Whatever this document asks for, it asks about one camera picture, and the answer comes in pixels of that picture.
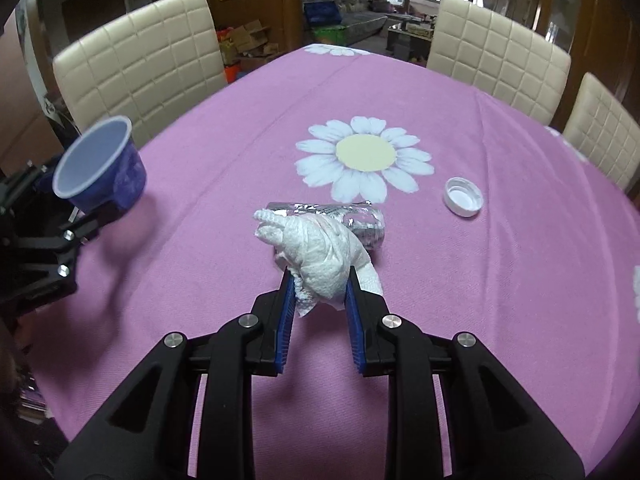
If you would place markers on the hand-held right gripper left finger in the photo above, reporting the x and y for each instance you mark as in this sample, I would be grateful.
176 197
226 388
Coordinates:
285 320

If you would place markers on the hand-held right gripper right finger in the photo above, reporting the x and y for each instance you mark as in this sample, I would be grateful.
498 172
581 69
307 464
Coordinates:
354 320

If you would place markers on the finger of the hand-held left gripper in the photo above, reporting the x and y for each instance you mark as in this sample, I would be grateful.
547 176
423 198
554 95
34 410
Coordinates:
42 175
95 225

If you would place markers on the blue plastic cup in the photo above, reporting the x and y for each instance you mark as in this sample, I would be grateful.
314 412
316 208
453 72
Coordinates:
95 165

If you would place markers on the white tissue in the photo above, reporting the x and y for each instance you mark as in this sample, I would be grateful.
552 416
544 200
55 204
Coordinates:
320 255

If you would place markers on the silver blister pack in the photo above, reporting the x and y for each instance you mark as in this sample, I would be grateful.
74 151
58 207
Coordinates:
365 222

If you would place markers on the cream quilted dining chair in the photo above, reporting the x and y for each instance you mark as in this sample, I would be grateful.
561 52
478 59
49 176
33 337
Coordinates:
145 60
500 55
607 130

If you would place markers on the white plastic bottle cap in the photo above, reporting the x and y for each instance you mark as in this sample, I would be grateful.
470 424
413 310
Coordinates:
463 197

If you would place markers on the pile of cardboard boxes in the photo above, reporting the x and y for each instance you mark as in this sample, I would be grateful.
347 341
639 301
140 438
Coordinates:
252 40

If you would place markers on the wooden cabinet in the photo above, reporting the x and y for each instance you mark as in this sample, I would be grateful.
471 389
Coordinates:
287 20

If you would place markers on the glass coffee table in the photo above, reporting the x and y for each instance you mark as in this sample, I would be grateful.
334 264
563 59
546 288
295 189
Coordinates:
410 35

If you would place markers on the grey patterned sofa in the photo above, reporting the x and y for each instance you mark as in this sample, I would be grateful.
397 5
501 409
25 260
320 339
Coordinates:
360 15

